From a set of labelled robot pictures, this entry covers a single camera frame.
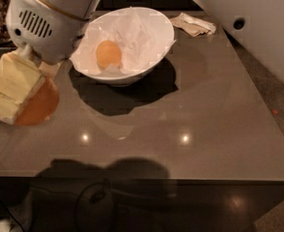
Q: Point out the crumpled paper napkin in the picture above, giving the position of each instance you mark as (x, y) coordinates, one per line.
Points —
(192, 25)

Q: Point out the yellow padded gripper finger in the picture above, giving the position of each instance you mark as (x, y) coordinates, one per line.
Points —
(20, 79)

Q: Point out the white ceramic bowl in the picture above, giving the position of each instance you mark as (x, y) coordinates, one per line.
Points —
(158, 39)

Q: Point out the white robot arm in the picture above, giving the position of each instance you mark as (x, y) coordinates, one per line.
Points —
(257, 24)

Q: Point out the white paper liner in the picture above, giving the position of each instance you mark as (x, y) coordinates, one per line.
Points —
(132, 39)

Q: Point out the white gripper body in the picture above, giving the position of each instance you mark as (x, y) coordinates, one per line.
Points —
(41, 33)

